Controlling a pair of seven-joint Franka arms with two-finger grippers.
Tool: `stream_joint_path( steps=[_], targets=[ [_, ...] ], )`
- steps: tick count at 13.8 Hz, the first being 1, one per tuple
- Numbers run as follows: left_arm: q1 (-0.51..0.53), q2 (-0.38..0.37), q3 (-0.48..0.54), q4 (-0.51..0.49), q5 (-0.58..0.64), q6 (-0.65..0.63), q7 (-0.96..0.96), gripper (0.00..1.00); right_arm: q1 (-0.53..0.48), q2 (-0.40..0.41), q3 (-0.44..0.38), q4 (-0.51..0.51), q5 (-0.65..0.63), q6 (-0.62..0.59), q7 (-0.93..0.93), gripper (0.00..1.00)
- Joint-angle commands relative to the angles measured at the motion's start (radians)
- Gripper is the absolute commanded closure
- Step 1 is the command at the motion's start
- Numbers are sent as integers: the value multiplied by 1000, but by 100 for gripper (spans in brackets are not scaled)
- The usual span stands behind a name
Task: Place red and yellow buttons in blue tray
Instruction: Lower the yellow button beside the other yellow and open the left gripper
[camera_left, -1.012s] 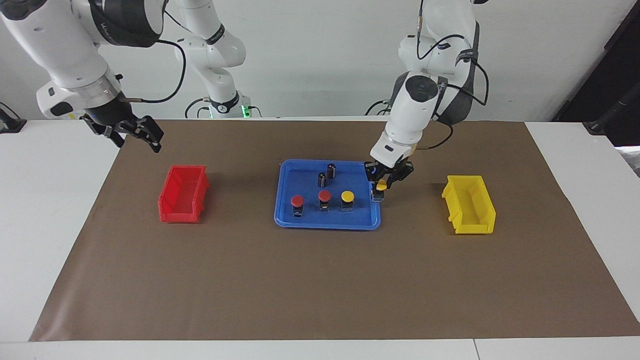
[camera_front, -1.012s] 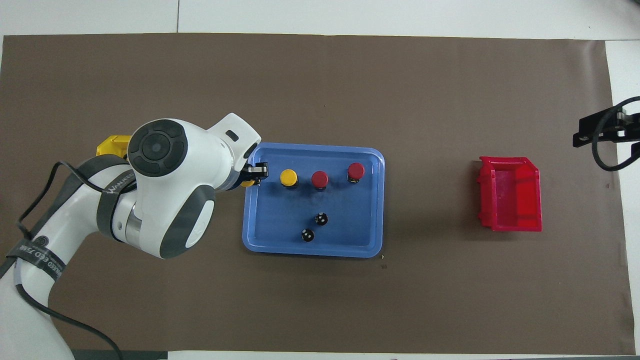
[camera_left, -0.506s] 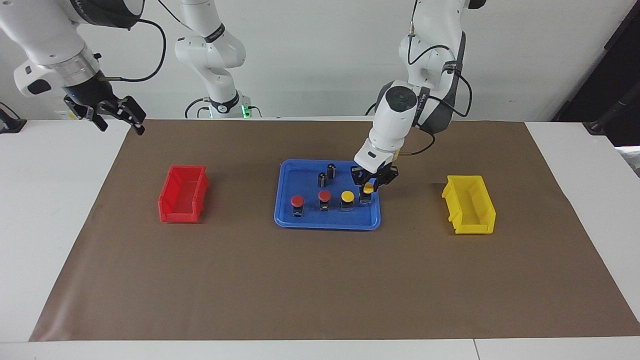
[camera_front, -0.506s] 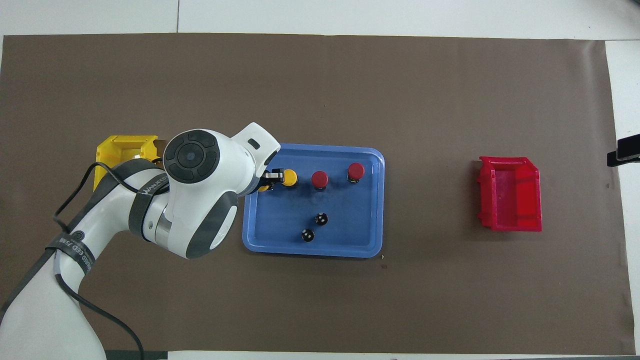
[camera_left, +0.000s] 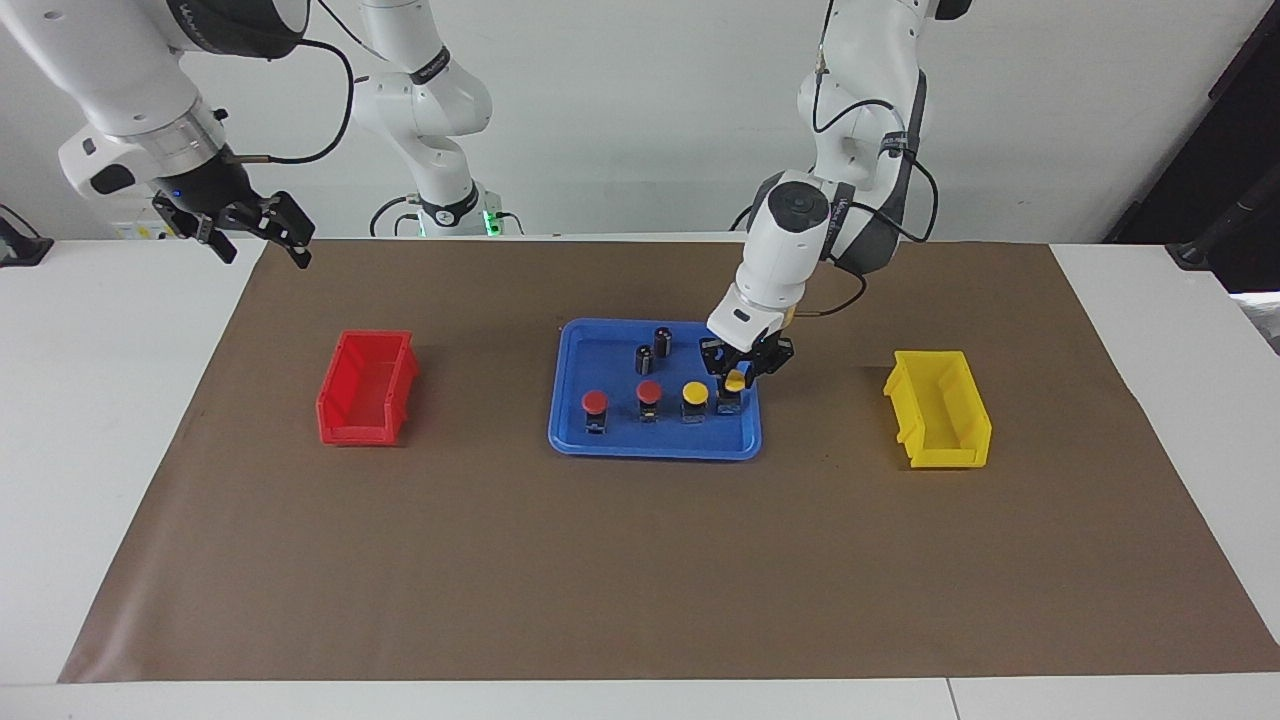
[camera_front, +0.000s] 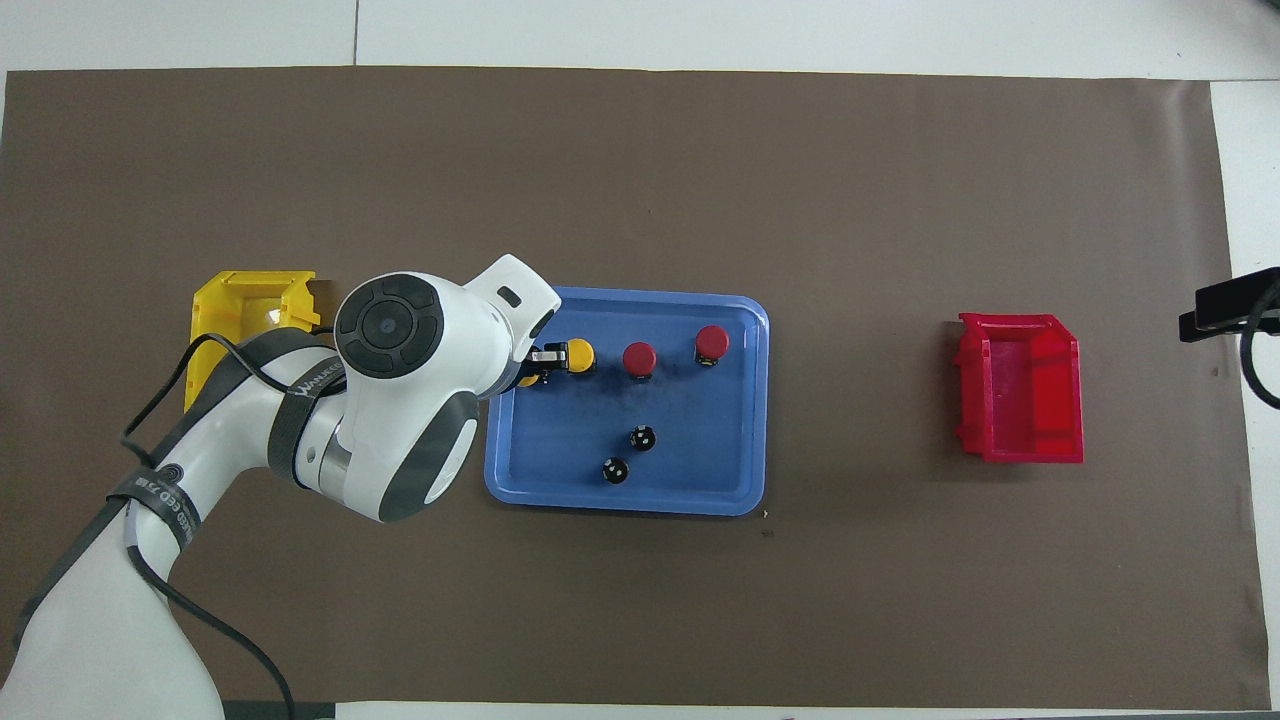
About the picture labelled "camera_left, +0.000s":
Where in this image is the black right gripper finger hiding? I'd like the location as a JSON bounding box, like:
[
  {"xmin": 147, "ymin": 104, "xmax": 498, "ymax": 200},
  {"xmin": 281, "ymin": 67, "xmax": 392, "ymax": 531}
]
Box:
[
  {"xmin": 239, "ymin": 191, "xmax": 317, "ymax": 270},
  {"xmin": 194, "ymin": 221, "xmax": 240, "ymax": 267}
]

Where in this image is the blue plastic tray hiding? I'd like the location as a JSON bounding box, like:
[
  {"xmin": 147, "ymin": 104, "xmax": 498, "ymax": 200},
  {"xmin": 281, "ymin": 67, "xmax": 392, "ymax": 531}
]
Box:
[{"xmin": 547, "ymin": 318, "xmax": 764, "ymax": 461}]

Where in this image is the black table clamp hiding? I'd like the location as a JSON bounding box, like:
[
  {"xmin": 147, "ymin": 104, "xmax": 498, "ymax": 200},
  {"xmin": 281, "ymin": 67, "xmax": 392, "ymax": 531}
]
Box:
[{"xmin": 0, "ymin": 204, "xmax": 54, "ymax": 267}]

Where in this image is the yellow plastic bin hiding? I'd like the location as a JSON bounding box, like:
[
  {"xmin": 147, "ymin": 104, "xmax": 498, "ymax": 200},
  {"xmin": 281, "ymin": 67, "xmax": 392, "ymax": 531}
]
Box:
[{"xmin": 883, "ymin": 350, "xmax": 993, "ymax": 470}]

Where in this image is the red plastic bin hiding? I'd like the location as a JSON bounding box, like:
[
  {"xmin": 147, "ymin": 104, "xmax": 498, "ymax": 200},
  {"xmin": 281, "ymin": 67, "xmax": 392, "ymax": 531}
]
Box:
[{"xmin": 316, "ymin": 330, "xmax": 421, "ymax": 447}]

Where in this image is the brown paper table mat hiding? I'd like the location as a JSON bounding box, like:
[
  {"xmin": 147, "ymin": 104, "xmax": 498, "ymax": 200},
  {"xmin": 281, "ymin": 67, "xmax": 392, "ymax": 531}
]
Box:
[{"xmin": 58, "ymin": 240, "xmax": 1280, "ymax": 684}]

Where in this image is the black stand pole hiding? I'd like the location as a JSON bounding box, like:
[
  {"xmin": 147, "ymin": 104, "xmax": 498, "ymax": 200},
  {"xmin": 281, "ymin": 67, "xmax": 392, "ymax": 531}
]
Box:
[{"xmin": 1165, "ymin": 185, "xmax": 1280, "ymax": 271}]

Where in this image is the dark side panel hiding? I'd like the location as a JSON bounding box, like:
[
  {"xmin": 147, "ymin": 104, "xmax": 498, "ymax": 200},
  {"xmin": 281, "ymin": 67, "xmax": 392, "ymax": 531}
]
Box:
[{"xmin": 1105, "ymin": 0, "xmax": 1280, "ymax": 293}]

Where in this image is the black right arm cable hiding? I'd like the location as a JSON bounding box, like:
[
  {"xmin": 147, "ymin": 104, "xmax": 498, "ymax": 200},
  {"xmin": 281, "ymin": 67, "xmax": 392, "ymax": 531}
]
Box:
[{"xmin": 222, "ymin": 0, "xmax": 359, "ymax": 167}]

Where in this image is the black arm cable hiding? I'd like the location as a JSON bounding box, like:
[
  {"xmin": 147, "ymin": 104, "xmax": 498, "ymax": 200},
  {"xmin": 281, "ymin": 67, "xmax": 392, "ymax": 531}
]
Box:
[
  {"xmin": 738, "ymin": 0, "xmax": 941, "ymax": 319},
  {"xmin": 222, "ymin": 0, "xmax": 359, "ymax": 167}
]

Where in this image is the white wall socket strip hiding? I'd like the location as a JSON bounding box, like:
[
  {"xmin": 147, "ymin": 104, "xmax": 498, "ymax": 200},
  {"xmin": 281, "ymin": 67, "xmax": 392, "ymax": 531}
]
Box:
[{"xmin": 108, "ymin": 205, "xmax": 186, "ymax": 240}]

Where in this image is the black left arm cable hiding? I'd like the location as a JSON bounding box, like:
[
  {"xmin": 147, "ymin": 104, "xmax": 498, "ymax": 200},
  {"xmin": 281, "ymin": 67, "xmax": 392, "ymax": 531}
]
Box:
[{"xmin": 738, "ymin": 0, "xmax": 941, "ymax": 319}]

